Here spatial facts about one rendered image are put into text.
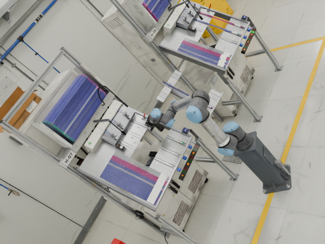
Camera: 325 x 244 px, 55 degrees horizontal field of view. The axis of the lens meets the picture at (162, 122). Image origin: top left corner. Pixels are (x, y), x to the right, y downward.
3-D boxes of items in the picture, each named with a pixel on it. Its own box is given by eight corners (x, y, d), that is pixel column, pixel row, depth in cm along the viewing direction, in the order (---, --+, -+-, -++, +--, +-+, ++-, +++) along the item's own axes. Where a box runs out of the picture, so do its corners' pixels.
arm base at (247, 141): (253, 132, 246) (247, 125, 242) (253, 148, 237) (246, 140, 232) (236, 138, 255) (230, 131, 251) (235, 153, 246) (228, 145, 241)
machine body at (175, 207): (212, 175, 327) (175, 142, 297) (183, 239, 299) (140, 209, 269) (171, 171, 378) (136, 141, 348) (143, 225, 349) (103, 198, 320)
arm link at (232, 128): (247, 129, 239) (238, 118, 233) (241, 143, 234) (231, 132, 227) (234, 129, 248) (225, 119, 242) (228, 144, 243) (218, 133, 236)
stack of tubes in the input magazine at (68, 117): (107, 93, 270) (83, 72, 257) (74, 142, 249) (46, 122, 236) (100, 95, 279) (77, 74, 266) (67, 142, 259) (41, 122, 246)
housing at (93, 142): (124, 110, 287) (122, 102, 275) (95, 155, 267) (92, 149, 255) (116, 107, 289) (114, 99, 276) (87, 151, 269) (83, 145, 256)
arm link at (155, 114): (159, 118, 237) (149, 113, 237) (157, 124, 247) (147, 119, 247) (164, 110, 240) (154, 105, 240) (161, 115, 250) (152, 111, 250)
